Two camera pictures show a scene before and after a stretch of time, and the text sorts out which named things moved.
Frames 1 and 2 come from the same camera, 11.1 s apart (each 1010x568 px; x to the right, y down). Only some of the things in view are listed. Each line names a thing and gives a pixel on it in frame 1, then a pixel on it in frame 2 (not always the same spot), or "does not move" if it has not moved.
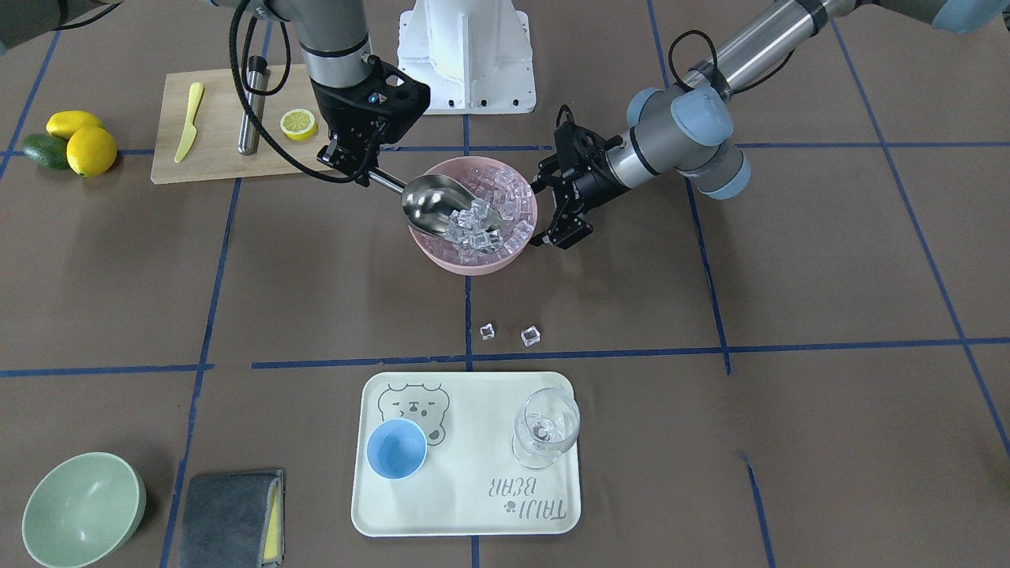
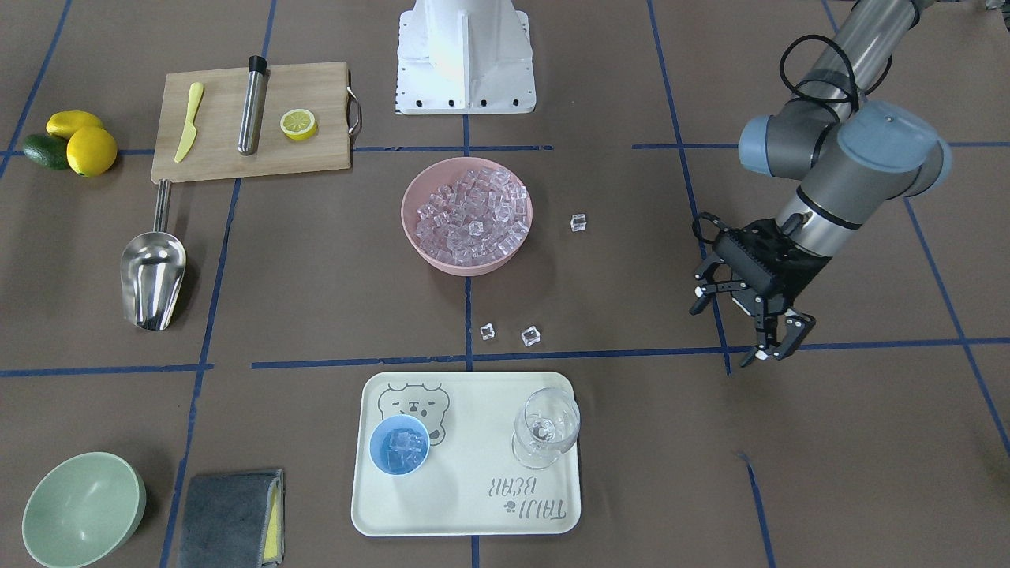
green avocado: [47, 150] does not move
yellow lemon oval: [63, 125] does not move
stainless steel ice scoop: [428, 199] to [152, 267]
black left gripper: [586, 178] to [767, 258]
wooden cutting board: [197, 132] does not move
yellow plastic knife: [196, 91] does not move
